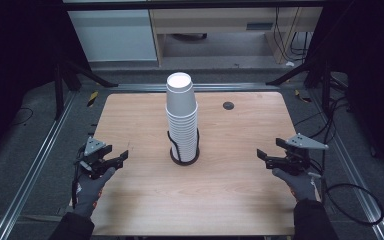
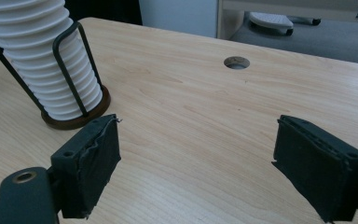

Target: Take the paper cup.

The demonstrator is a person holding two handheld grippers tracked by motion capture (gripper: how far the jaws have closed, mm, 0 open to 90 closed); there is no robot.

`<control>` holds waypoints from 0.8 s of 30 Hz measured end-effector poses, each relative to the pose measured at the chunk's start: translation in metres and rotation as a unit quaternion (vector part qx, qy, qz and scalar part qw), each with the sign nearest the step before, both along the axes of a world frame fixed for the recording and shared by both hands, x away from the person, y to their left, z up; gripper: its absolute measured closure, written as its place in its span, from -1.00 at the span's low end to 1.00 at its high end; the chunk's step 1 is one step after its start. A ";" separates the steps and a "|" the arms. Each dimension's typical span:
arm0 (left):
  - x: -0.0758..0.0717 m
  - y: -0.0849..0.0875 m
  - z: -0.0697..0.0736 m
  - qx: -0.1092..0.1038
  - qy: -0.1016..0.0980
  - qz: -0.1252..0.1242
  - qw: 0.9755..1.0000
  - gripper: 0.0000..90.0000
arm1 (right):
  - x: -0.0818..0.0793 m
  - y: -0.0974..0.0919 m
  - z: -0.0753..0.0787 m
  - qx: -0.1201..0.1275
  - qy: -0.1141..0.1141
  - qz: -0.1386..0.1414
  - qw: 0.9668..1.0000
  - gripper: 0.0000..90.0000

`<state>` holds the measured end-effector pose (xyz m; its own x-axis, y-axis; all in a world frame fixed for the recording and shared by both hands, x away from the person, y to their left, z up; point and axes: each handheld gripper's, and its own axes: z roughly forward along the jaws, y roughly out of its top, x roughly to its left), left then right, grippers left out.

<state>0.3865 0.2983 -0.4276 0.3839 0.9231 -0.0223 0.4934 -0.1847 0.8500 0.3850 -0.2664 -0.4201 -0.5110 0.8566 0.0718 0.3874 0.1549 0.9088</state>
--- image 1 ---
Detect person's left hand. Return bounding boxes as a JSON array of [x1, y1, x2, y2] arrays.
[[74, 166, 117, 218]]

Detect aluminium floor rail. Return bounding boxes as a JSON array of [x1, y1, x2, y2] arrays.
[[0, 89, 78, 240], [108, 83, 281, 94], [308, 89, 384, 240]]

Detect thin black floor cable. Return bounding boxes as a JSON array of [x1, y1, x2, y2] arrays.
[[11, 107, 34, 127]]

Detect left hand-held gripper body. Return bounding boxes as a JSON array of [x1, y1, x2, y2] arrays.
[[77, 135, 110, 180]]

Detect black wire cup holder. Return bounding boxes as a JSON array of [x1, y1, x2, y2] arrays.
[[167, 128, 201, 167]]

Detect light wooden desk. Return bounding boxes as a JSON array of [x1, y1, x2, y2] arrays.
[[149, 7, 324, 66]]

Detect black floor cables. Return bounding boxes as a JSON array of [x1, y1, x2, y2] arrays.
[[293, 96, 351, 148]]

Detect black metal stand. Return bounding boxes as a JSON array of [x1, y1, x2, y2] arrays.
[[53, 59, 118, 121], [265, 59, 349, 114]]

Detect yellow and black tape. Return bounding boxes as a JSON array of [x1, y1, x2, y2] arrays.
[[294, 89, 313, 104], [86, 91, 99, 108]]

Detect white cabinet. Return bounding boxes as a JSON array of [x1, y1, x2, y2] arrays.
[[67, 9, 158, 63]]

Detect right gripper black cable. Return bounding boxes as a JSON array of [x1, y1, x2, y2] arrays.
[[308, 159, 384, 226]]

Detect stack of white paper cups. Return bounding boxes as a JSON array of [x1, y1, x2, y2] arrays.
[[165, 103, 199, 163]]

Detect person's right hand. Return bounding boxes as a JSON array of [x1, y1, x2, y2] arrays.
[[272, 167, 323, 203]]

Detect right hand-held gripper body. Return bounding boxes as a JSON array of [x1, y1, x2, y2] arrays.
[[279, 133, 330, 177]]

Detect black cables under desk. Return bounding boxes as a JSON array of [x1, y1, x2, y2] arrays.
[[274, 7, 314, 63]]

